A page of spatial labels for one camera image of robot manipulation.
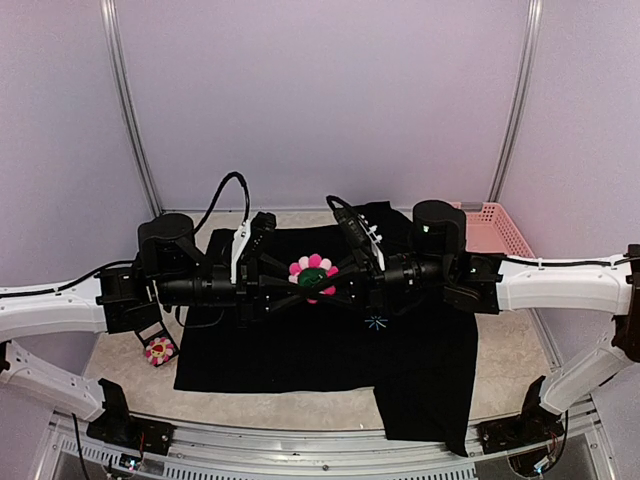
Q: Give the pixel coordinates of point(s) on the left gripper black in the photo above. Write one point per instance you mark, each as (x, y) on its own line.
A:
(254, 286)

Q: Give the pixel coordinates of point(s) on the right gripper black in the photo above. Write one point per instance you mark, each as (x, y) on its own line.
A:
(372, 280)

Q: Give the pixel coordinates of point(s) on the flower brooch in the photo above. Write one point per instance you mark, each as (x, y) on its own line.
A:
(308, 271)
(159, 351)

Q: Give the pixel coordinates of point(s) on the black t-shirt blue logo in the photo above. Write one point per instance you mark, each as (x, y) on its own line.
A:
(419, 358)

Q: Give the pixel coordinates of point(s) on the pink plastic basket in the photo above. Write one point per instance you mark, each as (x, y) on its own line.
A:
(491, 230)

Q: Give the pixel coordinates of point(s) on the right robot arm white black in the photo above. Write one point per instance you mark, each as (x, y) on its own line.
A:
(492, 283)

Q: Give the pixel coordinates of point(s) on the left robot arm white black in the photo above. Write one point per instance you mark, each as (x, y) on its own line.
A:
(128, 296)

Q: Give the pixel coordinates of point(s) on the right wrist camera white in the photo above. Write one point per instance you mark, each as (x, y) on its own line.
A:
(360, 234)

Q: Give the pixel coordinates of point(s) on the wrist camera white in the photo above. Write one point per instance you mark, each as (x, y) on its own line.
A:
(360, 234)
(250, 241)

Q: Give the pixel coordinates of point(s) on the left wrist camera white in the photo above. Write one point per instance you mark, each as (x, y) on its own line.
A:
(250, 241)

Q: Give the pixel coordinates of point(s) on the front aluminium rail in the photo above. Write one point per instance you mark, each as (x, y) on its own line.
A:
(209, 451)

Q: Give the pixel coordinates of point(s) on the left aluminium frame post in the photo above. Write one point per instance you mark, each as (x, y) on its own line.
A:
(115, 48)

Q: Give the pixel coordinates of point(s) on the aluminium frame post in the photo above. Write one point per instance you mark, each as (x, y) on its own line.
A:
(115, 48)
(517, 106)

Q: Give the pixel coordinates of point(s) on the right aluminium frame post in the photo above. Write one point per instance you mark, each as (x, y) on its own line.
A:
(517, 106)

